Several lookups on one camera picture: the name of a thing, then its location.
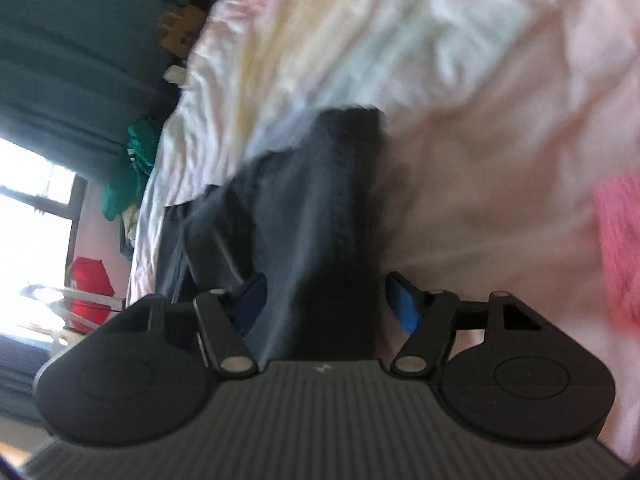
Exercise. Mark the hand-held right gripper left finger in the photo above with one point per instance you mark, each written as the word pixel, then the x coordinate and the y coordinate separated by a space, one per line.
pixel 255 300

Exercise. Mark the black pants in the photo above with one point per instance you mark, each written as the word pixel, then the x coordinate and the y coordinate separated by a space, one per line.
pixel 340 210

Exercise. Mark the red garment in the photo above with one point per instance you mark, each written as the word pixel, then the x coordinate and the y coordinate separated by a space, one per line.
pixel 90 280

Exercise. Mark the blue curtain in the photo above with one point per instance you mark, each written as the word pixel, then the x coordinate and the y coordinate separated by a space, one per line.
pixel 17 375
pixel 75 60

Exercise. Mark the garment steamer stand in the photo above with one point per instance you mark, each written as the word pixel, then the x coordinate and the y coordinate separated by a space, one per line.
pixel 85 302

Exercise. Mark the pastel bed sheet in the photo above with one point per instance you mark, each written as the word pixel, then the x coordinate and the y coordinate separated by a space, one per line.
pixel 450 60

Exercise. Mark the brown paper bag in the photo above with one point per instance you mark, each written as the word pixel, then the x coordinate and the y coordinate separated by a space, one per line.
pixel 182 27

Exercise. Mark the pale yellow cloth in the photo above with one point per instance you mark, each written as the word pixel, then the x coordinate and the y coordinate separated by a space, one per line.
pixel 131 227

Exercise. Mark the window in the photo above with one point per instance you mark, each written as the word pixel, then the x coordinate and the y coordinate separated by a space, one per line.
pixel 30 235

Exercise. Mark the green garment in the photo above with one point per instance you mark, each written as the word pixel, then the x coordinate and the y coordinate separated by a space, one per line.
pixel 135 160

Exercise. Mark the pink cloth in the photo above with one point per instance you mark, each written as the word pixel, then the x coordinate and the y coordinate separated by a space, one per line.
pixel 620 245

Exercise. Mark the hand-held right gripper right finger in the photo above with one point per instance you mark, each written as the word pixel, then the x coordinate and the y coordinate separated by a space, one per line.
pixel 402 305

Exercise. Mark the white cloth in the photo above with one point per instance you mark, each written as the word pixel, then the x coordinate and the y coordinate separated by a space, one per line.
pixel 175 74

